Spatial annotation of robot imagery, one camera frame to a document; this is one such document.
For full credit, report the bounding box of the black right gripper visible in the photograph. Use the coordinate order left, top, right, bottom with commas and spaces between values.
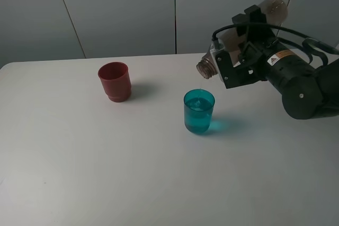
232, 5, 281, 78

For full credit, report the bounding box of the smoky translucent water bottle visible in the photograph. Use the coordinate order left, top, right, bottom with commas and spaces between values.
197, 0, 288, 79

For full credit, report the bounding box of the teal translucent plastic cup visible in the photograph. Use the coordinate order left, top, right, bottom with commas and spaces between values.
183, 89, 215, 134

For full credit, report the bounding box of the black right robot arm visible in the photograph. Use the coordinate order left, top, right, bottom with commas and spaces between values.
222, 3, 338, 120

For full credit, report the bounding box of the red plastic cup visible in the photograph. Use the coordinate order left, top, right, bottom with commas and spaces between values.
98, 62, 131, 103

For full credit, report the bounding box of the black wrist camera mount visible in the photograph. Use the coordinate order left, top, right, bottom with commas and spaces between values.
210, 40, 265, 89

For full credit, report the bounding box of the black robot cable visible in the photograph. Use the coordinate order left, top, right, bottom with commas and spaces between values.
211, 23, 339, 65

